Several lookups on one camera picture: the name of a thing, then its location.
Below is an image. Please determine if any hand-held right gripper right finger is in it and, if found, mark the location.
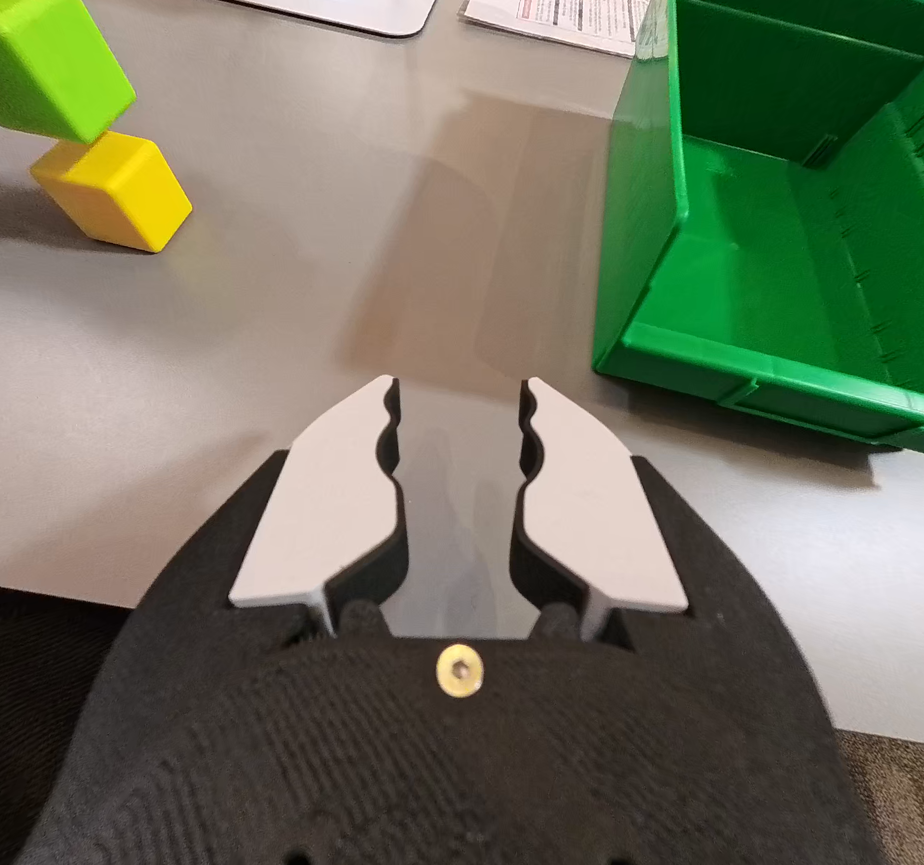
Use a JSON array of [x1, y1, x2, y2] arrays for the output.
[[510, 376, 688, 641]]

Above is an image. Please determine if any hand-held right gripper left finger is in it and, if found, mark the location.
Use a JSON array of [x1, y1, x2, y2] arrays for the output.
[[229, 375, 409, 634]]

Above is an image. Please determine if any lime green cube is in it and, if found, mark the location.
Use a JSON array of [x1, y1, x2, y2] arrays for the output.
[[0, 0, 137, 144]]

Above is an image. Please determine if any yellow cube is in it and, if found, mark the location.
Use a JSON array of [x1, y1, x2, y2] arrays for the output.
[[30, 131, 193, 254]]

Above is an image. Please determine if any green plastic bin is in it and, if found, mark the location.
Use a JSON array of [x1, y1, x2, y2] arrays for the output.
[[592, 0, 924, 453]]

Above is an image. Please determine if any grey desk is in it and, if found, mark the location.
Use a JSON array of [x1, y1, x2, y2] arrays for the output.
[[0, 0, 924, 743]]

